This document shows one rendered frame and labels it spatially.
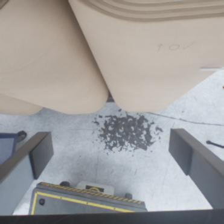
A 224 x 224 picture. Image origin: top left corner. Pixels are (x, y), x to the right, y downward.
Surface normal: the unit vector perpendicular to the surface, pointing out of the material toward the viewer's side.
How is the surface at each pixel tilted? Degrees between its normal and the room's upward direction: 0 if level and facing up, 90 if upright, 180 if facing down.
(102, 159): 0
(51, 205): 0
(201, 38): 90
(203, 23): 90
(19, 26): 90
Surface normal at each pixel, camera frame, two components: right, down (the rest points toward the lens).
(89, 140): -0.11, -0.14
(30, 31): 0.74, 0.65
